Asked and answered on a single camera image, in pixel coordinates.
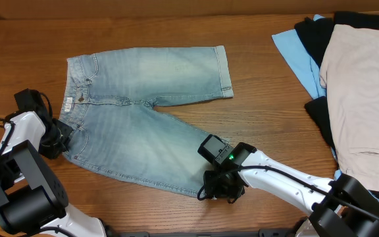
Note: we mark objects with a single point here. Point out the light blue denim shorts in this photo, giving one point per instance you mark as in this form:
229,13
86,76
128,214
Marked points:
111,102

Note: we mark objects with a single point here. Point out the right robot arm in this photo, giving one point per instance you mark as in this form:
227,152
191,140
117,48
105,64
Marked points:
340,207

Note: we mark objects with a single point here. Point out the light blue shirt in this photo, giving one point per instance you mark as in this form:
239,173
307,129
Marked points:
303,49

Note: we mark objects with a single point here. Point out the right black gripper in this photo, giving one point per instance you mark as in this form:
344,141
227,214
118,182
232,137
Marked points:
214,189

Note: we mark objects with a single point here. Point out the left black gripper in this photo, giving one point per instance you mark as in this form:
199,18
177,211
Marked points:
62,135

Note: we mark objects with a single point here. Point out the black garment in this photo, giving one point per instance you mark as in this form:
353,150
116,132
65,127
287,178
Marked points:
318,39

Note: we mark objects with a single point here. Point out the beige pink shorts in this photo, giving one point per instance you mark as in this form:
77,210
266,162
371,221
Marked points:
364,98

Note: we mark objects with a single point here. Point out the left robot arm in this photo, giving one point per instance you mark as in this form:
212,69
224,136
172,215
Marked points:
32,198

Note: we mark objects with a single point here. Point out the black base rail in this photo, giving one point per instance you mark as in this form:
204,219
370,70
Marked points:
266,232

